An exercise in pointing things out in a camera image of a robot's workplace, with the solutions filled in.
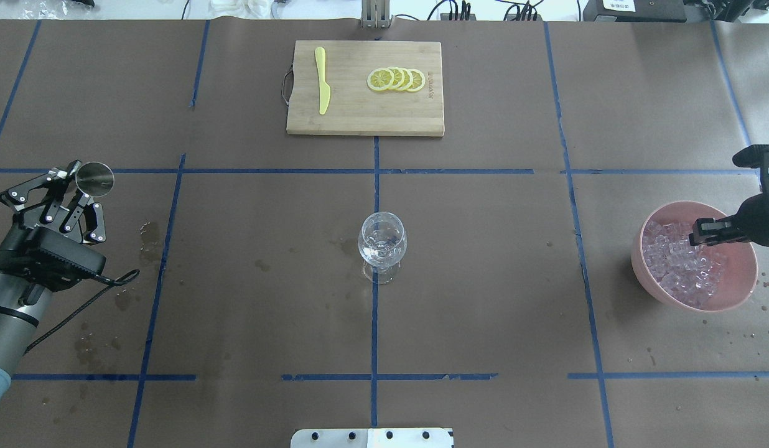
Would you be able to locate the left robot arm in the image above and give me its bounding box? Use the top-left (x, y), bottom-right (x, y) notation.
top-left (0, 161), bottom-right (114, 400)

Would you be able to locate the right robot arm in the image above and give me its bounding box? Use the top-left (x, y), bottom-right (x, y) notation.
top-left (688, 144), bottom-right (769, 247)

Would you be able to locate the lemon slice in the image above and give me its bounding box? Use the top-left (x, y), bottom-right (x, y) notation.
top-left (406, 68), bottom-right (426, 93)
top-left (387, 67), bottom-right (405, 90)
top-left (366, 68), bottom-right (396, 91)
top-left (395, 68), bottom-right (414, 91)

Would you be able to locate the bamboo cutting board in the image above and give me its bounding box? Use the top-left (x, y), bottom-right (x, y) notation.
top-left (287, 40), bottom-right (446, 138)

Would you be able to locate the pink bowl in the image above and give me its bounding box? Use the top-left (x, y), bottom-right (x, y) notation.
top-left (631, 200), bottom-right (759, 313)

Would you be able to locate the yellow plastic knife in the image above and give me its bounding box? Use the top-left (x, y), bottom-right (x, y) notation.
top-left (314, 47), bottom-right (332, 114)

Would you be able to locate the pile of clear ice cubes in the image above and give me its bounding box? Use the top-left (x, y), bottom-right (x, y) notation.
top-left (641, 220), bottom-right (727, 309)

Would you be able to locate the clear wine glass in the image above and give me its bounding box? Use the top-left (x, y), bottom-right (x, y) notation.
top-left (357, 212), bottom-right (408, 284)

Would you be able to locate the steel double jigger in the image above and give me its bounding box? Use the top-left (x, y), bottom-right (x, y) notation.
top-left (75, 162), bottom-right (115, 197)

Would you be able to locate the aluminium frame post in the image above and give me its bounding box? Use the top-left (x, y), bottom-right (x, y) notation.
top-left (361, 0), bottom-right (393, 29)

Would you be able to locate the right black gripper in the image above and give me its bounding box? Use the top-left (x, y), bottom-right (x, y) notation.
top-left (688, 144), bottom-right (769, 247)

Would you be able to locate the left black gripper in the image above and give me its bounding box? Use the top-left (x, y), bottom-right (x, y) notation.
top-left (0, 161), bottom-right (108, 292)

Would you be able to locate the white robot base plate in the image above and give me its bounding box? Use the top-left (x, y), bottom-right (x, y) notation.
top-left (290, 427), bottom-right (455, 447)

